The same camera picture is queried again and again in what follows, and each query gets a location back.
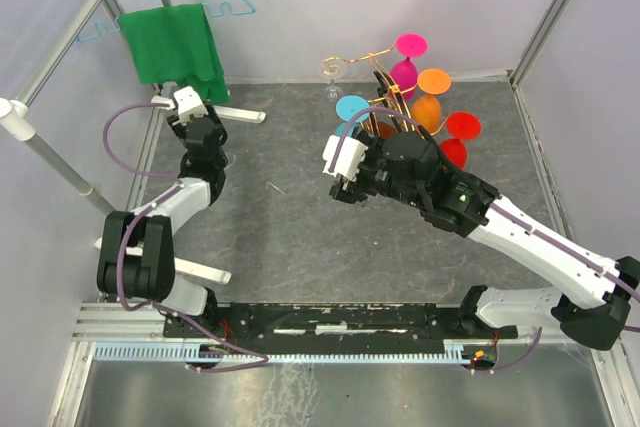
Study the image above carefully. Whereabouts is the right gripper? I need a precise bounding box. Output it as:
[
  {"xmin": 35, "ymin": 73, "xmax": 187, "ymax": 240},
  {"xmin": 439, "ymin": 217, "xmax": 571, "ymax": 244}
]
[{"xmin": 329, "ymin": 125, "xmax": 425, "ymax": 209}]

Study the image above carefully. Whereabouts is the blue plastic wine glass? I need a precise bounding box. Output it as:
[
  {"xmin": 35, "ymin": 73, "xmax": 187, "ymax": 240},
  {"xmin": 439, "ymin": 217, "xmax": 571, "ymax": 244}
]
[{"xmin": 335, "ymin": 95, "xmax": 370, "ymax": 137}]

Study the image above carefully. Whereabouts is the clear wine glass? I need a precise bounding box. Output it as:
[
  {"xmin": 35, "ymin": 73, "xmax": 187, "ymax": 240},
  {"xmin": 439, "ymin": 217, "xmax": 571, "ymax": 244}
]
[{"xmin": 224, "ymin": 152, "xmax": 237, "ymax": 170}]

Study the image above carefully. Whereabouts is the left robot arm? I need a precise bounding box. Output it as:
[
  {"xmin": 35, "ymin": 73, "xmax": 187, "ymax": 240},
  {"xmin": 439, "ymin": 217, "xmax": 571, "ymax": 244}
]
[{"xmin": 96, "ymin": 99, "xmax": 228, "ymax": 337}]

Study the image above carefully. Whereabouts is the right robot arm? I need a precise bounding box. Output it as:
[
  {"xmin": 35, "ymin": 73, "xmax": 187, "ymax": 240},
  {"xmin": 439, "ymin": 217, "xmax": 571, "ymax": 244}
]
[{"xmin": 322, "ymin": 132, "xmax": 639, "ymax": 351}]

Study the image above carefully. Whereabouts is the orange plastic wine glass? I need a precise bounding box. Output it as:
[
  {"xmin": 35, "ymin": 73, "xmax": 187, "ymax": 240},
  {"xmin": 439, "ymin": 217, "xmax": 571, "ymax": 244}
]
[{"xmin": 410, "ymin": 68, "xmax": 452, "ymax": 134}]

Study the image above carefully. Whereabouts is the red plastic wine glass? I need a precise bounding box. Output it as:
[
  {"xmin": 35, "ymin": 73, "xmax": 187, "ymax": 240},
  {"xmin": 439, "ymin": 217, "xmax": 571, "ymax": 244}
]
[{"xmin": 439, "ymin": 112, "xmax": 482, "ymax": 169}]

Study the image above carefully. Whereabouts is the pink plastic wine glass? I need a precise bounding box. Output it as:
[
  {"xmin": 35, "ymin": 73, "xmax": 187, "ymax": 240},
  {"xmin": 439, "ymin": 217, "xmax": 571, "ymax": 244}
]
[{"xmin": 390, "ymin": 33, "xmax": 428, "ymax": 100}]

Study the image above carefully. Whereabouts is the white clothes rack stand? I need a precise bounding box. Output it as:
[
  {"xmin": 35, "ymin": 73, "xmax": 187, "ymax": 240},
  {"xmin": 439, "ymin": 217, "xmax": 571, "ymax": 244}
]
[{"xmin": 0, "ymin": 0, "xmax": 267, "ymax": 285}]

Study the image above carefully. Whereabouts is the green cloth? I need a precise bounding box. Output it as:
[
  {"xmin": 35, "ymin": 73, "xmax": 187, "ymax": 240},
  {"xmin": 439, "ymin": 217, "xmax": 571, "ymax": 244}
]
[{"xmin": 119, "ymin": 4, "xmax": 230, "ymax": 105}]

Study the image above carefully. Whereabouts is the small clear glass at back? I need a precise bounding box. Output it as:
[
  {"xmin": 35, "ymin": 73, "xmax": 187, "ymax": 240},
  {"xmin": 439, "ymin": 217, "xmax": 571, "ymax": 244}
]
[{"xmin": 321, "ymin": 57, "xmax": 347, "ymax": 102}]

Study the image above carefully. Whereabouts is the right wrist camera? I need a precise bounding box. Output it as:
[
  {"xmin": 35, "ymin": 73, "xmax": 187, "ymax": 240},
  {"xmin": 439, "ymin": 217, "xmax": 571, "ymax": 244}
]
[{"xmin": 322, "ymin": 135, "xmax": 368, "ymax": 182}]

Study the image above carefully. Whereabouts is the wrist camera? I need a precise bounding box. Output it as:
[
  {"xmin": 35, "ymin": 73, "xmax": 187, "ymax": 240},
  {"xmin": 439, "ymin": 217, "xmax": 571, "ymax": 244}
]
[
  {"xmin": 151, "ymin": 86, "xmax": 208, "ymax": 125},
  {"xmin": 322, "ymin": 135, "xmax": 368, "ymax": 182}
]

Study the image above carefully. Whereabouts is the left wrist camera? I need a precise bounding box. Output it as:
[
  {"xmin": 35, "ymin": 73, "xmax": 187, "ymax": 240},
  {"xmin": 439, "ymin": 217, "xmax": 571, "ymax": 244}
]
[{"xmin": 151, "ymin": 86, "xmax": 208, "ymax": 125}]

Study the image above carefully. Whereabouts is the gold wire wine glass rack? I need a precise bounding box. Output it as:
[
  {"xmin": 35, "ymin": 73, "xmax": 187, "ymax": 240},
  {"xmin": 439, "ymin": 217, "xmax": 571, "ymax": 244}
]
[{"xmin": 321, "ymin": 45, "xmax": 441, "ymax": 143}]

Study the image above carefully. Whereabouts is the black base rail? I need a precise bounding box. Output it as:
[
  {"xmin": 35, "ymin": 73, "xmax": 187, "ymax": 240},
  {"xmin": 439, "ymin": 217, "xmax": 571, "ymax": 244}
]
[{"xmin": 162, "ymin": 301, "xmax": 519, "ymax": 356}]

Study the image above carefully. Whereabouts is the light blue cable duct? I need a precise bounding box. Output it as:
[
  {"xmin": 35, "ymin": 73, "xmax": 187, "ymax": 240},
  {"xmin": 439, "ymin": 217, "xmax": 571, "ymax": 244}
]
[{"xmin": 94, "ymin": 334, "xmax": 473, "ymax": 365}]

